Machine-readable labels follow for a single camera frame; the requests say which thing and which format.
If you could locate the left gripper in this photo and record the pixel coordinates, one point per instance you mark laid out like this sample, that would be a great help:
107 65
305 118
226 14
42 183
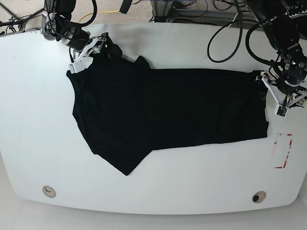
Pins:
294 69

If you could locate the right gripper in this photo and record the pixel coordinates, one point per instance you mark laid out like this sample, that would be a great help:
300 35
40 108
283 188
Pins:
76 38

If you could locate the black T-shirt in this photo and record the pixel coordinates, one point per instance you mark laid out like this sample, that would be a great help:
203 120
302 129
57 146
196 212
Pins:
125 110

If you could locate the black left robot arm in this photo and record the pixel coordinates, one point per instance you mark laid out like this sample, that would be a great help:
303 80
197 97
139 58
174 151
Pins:
283 34

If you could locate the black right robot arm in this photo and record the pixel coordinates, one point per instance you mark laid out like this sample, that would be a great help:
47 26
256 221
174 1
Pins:
57 24

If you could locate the red tape marking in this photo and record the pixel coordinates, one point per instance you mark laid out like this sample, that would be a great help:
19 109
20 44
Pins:
281 150

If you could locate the right table grommet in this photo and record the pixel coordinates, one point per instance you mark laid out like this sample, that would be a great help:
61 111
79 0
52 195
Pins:
258 197

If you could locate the table grommet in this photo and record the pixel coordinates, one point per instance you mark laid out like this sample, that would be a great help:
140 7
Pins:
258 197
49 191

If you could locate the left table grommet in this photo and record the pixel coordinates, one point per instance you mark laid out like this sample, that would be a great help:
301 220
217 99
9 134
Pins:
49 191

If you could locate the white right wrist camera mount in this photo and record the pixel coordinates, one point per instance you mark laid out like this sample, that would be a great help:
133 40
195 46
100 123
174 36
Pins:
82 60

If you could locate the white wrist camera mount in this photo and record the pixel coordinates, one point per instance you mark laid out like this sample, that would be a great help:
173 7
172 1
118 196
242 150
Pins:
284 101
82 60

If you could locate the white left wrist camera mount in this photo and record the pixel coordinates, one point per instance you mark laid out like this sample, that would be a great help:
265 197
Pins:
284 101

